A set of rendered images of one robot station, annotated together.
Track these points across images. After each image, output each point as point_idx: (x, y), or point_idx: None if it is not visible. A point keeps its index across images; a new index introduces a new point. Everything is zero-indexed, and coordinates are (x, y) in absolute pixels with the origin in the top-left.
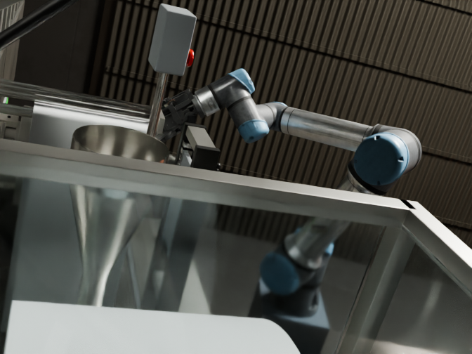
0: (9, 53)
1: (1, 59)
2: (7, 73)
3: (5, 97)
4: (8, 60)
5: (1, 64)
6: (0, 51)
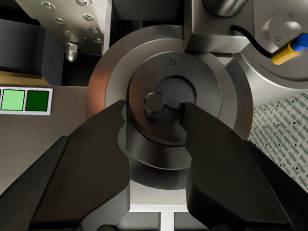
0: (18, 174)
1: (143, 200)
2: (11, 147)
3: (1, 113)
4: (14, 164)
5: (133, 191)
6: (151, 210)
